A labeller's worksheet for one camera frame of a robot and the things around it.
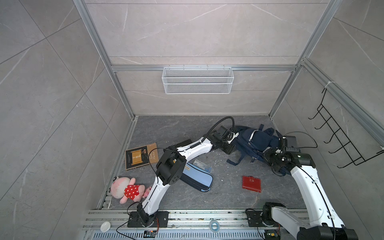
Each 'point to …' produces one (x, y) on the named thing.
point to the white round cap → (105, 226)
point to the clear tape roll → (211, 230)
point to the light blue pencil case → (197, 177)
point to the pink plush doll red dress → (124, 188)
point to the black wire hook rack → (343, 148)
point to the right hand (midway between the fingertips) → (262, 154)
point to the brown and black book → (141, 156)
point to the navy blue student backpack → (252, 142)
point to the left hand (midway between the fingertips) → (234, 145)
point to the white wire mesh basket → (197, 80)
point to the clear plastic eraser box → (202, 165)
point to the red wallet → (251, 183)
